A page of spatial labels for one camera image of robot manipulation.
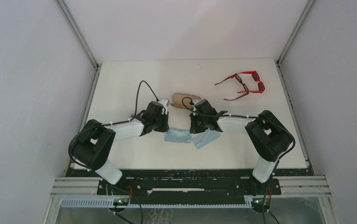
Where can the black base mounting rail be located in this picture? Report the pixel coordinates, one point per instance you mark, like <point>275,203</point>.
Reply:
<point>189,187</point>

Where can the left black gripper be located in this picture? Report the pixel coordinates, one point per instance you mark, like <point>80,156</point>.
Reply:
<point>159,124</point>

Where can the light blue cleaning cloth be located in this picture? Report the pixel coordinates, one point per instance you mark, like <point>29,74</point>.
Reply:
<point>174,135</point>

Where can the aluminium frame post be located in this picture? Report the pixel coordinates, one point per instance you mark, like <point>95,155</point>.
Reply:
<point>283,78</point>
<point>74,27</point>

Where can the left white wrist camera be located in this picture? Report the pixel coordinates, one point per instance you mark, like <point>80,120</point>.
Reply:
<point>164,102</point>

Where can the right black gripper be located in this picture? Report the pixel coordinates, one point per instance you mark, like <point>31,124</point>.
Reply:
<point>199,124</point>

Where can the left aluminium frame post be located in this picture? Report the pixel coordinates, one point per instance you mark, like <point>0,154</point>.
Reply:
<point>74,27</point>

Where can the red sunglasses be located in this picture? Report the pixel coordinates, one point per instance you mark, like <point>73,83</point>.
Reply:
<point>255,76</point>

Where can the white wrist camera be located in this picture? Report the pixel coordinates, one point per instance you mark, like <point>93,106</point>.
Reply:
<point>193,103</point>
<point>164,102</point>

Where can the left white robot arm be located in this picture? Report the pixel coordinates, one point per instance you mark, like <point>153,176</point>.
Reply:
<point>91,147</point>

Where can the right aluminium frame post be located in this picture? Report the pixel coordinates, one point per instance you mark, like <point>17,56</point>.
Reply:
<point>283,78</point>

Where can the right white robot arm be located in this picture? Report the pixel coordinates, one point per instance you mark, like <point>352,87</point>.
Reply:
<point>268,135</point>

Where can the brown striped glasses case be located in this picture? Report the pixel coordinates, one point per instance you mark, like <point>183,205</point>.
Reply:
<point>181,101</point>

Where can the brown tortoise sunglasses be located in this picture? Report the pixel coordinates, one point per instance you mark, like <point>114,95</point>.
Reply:
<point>234,87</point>

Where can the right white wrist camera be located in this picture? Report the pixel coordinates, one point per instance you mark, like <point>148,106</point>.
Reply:
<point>193,103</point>

